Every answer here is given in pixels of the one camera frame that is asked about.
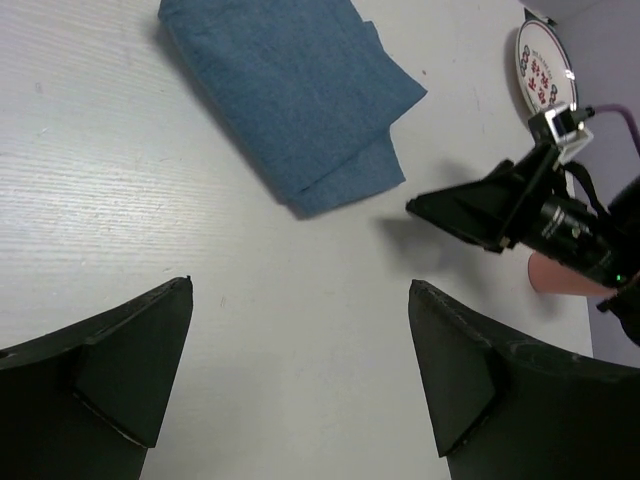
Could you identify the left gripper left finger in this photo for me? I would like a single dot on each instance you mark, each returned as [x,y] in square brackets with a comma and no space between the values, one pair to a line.
[88,401]

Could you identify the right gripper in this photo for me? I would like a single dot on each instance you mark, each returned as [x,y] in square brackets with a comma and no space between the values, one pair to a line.
[547,205]

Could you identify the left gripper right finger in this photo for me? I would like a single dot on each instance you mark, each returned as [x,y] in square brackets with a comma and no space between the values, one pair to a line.
[505,405]

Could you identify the pink plastic cup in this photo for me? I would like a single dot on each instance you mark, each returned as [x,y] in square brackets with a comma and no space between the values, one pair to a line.
[547,276]

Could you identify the white plate red characters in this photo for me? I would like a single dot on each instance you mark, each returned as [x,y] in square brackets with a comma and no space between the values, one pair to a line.
[544,71]

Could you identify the blue cloth placemat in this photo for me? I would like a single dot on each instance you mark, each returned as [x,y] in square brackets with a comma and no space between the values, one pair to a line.
[307,89]

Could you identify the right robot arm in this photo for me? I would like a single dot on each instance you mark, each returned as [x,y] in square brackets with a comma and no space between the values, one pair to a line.
[624,304]

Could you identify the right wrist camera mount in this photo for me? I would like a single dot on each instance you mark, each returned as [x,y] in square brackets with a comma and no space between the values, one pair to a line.
[563,125]

